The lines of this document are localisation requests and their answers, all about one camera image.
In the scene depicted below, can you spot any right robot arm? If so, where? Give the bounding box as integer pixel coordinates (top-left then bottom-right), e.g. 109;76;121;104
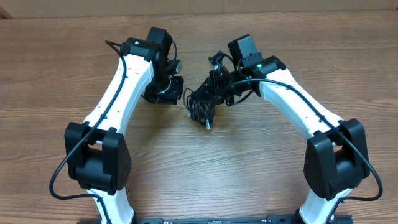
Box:
184;35;370;223

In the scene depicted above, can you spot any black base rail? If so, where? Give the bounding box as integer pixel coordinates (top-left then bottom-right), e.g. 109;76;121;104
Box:
76;213;354;224

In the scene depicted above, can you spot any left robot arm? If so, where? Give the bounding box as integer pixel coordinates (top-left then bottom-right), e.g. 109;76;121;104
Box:
61;27;183;223

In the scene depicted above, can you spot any long black cable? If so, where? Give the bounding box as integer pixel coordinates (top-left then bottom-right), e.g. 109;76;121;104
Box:
182;86;218;131

